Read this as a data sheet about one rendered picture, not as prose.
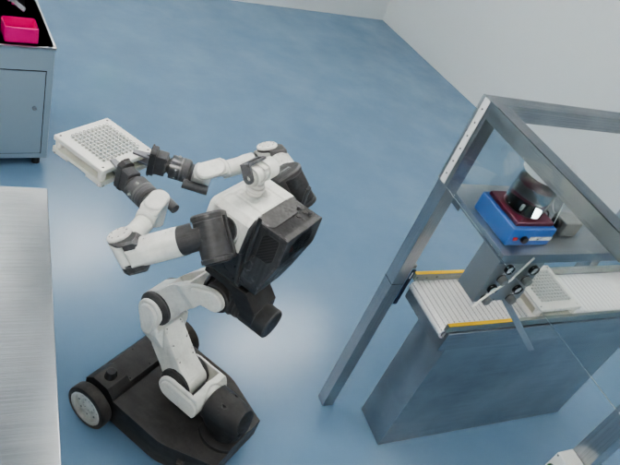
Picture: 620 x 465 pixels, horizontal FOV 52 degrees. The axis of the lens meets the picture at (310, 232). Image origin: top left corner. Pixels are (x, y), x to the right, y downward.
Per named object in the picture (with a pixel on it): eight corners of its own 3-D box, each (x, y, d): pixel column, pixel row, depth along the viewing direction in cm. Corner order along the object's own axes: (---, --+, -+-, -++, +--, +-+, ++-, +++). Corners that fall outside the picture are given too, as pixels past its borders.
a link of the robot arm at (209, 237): (193, 263, 190) (235, 252, 188) (182, 266, 181) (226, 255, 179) (183, 225, 190) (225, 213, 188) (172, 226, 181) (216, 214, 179)
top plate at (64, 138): (106, 121, 242) (107, 116, 241) (153, 155, 235) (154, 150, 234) (53, 138, 224) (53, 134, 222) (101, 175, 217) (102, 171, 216)
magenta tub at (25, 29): (4, 42, 314) (4, 26, 308) (0, 30, 321) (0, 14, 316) (38, 45, 322) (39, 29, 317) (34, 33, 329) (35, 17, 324)
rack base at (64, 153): (105, 132, 245) (106, 127, 244) (150, 165, 238) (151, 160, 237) (52, 150, 226) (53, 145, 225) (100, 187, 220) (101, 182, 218)
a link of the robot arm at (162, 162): (149, 152, 224) (183, 162, 226) (155, 138, 231) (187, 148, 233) (143, 180, 231) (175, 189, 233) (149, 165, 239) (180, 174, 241)
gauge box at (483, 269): (471, 303, 222) (500, 262, 210) (457, 280, 229) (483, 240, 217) (518, 299, 232) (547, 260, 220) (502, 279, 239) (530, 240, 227)
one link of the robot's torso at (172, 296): (177, 308, 259) (258, 295, 229) (146, 330, 245) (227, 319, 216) (161, 275, 256) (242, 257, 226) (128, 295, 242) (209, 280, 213)
